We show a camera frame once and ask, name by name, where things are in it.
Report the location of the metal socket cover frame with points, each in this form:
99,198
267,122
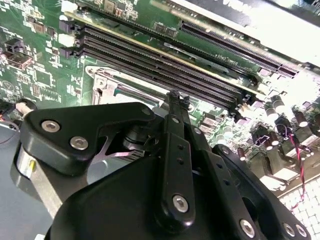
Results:
106,85

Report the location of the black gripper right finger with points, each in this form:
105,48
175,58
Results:
233,207

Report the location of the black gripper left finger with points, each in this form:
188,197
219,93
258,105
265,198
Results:
57,147

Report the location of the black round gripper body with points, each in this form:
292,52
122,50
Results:
112,207

